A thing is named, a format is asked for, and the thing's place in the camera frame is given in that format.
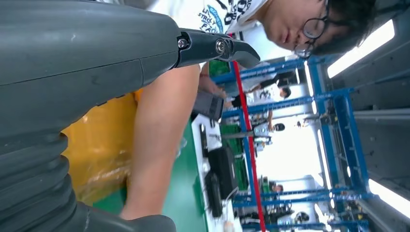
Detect green plastic crate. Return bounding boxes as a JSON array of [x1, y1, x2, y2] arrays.
[[220, 124, 245, 156], [209, 60, 232, 77], [234, 156, 250, 192]]

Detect black smartphone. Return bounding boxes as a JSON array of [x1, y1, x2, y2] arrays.
[[199, 123, 209, 158]]

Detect red pole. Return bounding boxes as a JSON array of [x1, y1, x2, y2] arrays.
[[231, 60, 267, 232]]

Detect black carry bag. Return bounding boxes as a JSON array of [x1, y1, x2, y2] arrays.
[[208, 146, 240, 200]]

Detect white table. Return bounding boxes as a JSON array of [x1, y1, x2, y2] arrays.
[[190, 114, 247, 232]]

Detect black handheld controller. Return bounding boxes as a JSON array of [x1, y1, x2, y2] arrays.
[[204, 171, 224, 219]]

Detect black framed eyeglasses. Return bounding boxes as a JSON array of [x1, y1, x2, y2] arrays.
[[293, 6, 331, 59]]

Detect blue metal rack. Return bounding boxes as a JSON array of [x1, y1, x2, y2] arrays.
[[209, 56, 375, 232]]

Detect ceiling light strip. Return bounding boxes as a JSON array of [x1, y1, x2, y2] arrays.
[[326, 19, 396, 79], [368, 178, 410, 220]]

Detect thin white cable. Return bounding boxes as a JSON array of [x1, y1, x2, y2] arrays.
[[223, 187, 240, 212]]

